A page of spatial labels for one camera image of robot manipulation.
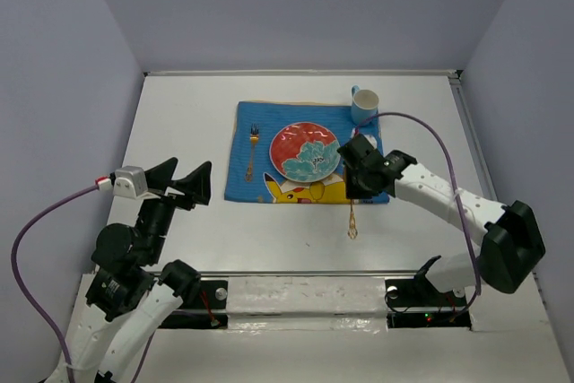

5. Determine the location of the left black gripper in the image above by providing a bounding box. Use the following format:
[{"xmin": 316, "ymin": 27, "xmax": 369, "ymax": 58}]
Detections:
[{"xmin": 138, "ymin": 154, "xmax": 213, "ymax": 261}]

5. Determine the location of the gold spoon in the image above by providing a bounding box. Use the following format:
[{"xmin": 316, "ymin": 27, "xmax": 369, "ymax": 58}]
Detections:
[{"xmin": 347, "ymin": 199, "xmax": 358, "ymax": 239}]

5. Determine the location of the red and blue ceramic plate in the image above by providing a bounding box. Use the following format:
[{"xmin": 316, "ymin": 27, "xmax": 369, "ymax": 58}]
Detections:
[{"xmin": 269, "ymin": 122, "xmax": 341, "ymax": 183}]

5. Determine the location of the blue paper cup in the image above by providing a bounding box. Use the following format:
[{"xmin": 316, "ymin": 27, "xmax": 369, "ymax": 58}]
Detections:
[{"xmin": 351, "ymin": 85, "xmax": 379, "ymax": 126}]

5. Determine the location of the gold fork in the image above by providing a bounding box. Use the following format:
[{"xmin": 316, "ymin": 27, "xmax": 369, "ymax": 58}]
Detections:
[{"xmin": 244, "ymin": 123, "xmax": 259, "ymax": 182}]

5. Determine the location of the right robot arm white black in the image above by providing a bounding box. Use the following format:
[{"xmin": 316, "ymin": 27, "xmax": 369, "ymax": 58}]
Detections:
[{"xmin": 338, "ymin": 135, "xmax": 545, "ymax": 304}]

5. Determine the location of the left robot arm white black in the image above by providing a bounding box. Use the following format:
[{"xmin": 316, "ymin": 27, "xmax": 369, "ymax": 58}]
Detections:
[{"xmin": 48, "ymin": 157, "xmax": 212, "ymax": 382}]

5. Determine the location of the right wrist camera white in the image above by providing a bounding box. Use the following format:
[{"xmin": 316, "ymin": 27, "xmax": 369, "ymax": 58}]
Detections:
[{"xmin": 351, "ymin": 131, "xmax": 378, "ymax": 148}]

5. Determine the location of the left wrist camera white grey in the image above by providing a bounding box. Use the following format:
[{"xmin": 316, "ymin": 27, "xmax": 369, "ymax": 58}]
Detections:
[{"xmin": 113, "ymin": 166, "xmax": 148, "ymax": 200}]

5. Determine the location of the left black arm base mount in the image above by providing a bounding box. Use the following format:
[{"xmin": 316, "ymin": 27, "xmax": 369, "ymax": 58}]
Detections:
[{"xmin": 160, "ymin": 279, "xmax": 229, "ymax": 330}]

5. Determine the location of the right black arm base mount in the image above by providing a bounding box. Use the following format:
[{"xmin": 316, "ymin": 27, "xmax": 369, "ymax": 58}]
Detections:
[{"xmin": 385, "ymin": 278, "xmax": 472, "ymax": 329}]

